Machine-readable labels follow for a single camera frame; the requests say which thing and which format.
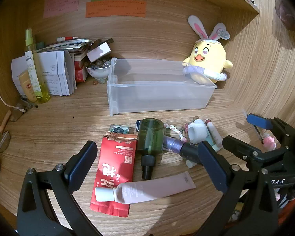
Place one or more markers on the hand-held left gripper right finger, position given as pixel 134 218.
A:
pixel 211 164

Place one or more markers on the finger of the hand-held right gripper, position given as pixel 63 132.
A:
pixel 259 122
pixel 236 145

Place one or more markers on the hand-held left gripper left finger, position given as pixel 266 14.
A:
pixel 84 156

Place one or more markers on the pink flower hair clip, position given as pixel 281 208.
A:
pixel 269 141

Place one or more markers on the small pink white tube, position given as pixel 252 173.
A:
pixel 215 135

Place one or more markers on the red foil packet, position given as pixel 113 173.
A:
pixel 113 167

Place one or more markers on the white tape roll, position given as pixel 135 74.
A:
pixel 198 134

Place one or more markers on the purple tube with black cap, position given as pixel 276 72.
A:
pixel 174 145

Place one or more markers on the small green floral packet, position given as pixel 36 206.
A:
pixel 119 129

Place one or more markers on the pink cream tube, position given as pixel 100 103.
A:
pixel 150 189

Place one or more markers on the green bottle with black pump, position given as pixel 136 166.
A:
pixel 150 137

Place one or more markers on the clear plastic bin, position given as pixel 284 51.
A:
pixel 157 95

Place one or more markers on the red box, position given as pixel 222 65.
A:
pixel 80 75

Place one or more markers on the eyeglasses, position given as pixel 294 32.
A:
pixel 3 141

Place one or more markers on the bowl of glass beads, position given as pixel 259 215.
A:
pixel 98 72

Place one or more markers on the yellow chick plush toy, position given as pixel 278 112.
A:
pixel 209 54

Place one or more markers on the folded white papers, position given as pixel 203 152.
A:
pixel 54 76

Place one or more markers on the yellow-green spray bottle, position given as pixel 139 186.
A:
pixel 39 83

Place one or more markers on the beige sunscreen tube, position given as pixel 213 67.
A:
pixel 28 88

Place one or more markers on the small white cardboard box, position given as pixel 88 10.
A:
pixel 98 51

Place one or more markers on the stack of books and papers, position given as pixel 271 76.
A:
pixel 68 46

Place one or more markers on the dark translucent round object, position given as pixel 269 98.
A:
pixel 287 12

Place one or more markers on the red white marker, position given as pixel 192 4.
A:
pixel 67 38

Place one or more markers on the orange paper note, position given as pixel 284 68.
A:
pixel 115 9

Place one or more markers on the pink paper note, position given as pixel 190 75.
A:
pixel 61 3

